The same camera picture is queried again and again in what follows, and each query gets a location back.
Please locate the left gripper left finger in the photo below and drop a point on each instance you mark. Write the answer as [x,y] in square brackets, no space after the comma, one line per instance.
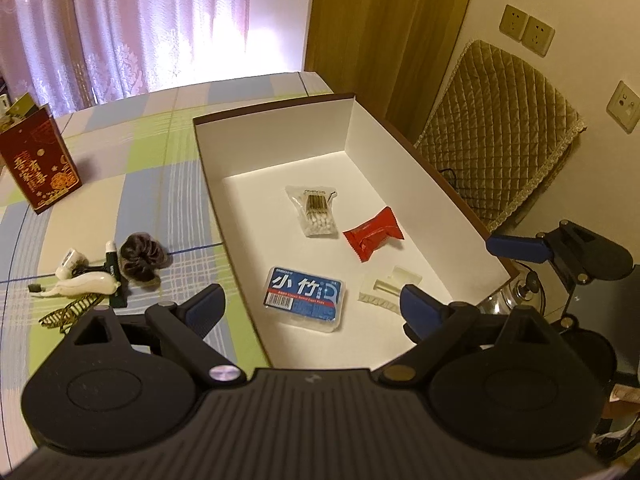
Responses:
[181,330]

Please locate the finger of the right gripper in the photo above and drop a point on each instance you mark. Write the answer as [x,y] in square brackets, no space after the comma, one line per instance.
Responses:
[529,249]

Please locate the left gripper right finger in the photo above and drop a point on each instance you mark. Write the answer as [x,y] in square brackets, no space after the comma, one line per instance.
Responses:
[439,327]

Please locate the brown velvet scrunchie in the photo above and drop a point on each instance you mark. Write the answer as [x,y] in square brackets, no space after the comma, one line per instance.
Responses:
[141,258]

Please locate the white electric toothbrush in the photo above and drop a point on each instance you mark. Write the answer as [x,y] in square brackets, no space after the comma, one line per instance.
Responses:
[97,282]

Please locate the gold metal hair clip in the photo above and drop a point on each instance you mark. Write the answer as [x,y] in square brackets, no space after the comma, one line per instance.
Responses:
[63,319]

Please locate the small white bottle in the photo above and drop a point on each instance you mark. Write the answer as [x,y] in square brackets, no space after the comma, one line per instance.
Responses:
[71,262]

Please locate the glass pot lid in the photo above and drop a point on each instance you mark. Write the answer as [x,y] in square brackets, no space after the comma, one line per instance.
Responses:
[524,290]

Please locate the clear plastic packet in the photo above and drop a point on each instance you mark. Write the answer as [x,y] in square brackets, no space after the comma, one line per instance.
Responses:
[384,291]

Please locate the red snack packet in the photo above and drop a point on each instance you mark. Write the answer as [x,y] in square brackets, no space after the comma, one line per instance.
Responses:
[370,235]

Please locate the blue floss pick box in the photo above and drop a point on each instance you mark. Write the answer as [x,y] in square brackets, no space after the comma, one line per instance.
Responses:
[305,300]

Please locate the quilted brown chair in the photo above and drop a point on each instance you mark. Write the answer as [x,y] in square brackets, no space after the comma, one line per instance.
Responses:
[501,133]

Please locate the brown white cardboard box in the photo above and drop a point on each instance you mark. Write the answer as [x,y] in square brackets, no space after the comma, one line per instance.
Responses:
[252,154]

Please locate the checkered bed sheet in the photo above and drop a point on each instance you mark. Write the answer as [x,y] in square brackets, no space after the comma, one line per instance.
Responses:
[140,172]

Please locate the cotton swab bag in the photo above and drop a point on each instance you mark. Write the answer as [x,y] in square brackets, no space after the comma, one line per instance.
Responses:
[314,209]

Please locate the red gift bag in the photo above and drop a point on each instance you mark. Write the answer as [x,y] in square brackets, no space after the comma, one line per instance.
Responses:
[34,152]

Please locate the wooden wardrobe panel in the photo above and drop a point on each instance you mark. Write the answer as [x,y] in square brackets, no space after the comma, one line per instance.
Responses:
[393,54]

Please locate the pink sheer curtain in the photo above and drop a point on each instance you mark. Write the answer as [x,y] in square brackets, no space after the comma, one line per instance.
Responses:
[73,54]

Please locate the wall socket right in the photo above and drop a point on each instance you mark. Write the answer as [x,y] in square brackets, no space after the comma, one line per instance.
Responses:
[623,107]

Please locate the wall socket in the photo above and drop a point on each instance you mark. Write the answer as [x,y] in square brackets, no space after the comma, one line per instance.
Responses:
[537,36]
[623,107]
[513,22]

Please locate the wall socket middle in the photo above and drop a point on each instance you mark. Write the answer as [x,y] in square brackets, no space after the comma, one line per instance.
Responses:
[537,36]

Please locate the wall socket left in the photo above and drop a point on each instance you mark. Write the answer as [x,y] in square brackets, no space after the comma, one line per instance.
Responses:
[513,22]

